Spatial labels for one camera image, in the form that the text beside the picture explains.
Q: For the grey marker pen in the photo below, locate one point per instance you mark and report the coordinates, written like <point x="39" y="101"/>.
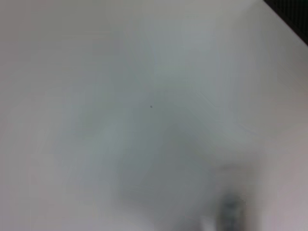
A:
<point x="231" y="209"/>

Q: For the black mesh pen holder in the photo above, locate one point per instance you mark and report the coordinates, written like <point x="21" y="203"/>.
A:
<point x="293" y="14"/>

